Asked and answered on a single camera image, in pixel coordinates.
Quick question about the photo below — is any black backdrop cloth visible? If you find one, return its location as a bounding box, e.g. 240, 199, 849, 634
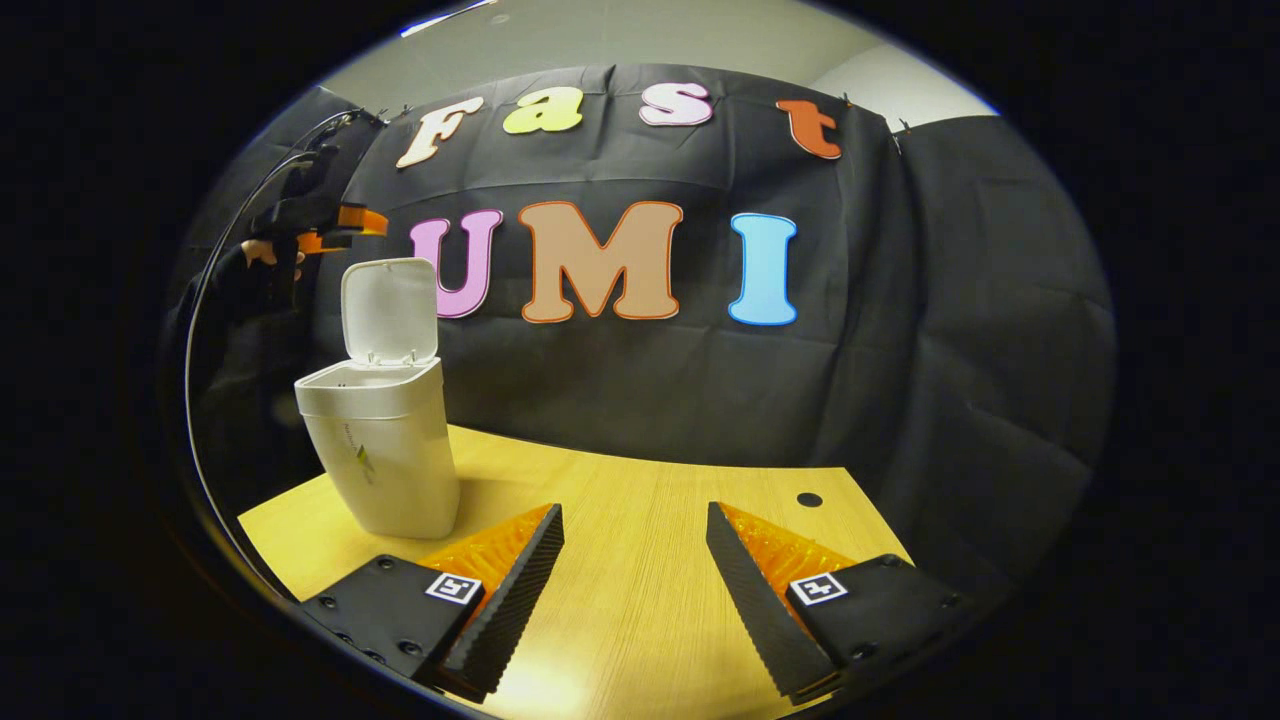
165, 65, 1116, 601

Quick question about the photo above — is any white desktop garbage bin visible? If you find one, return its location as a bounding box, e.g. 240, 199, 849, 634
294, 257, 462, 541

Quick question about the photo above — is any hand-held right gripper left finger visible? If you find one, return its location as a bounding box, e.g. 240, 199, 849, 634
298, 503, 566, 704

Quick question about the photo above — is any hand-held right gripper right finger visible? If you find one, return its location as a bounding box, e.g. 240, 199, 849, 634
705, 500, 969, 707

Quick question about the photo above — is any wooden desktop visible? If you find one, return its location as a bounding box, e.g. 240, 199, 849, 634
238, 425, 913, 720

